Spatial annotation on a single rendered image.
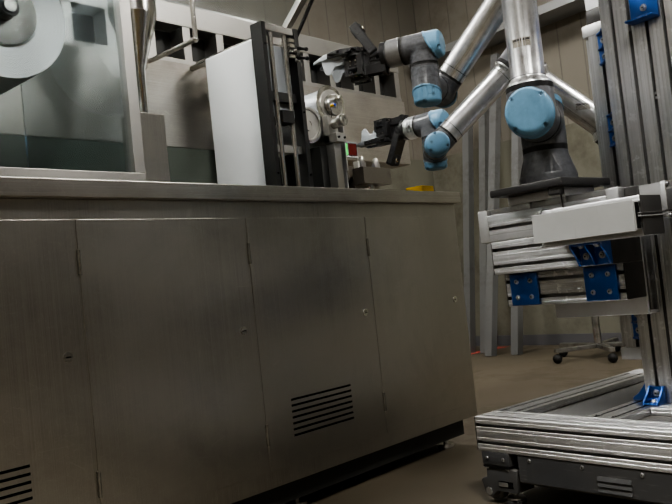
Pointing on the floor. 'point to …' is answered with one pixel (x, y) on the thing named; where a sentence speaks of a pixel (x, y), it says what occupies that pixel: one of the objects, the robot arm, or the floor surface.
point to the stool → (590, 344)
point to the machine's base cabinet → (224, 347)
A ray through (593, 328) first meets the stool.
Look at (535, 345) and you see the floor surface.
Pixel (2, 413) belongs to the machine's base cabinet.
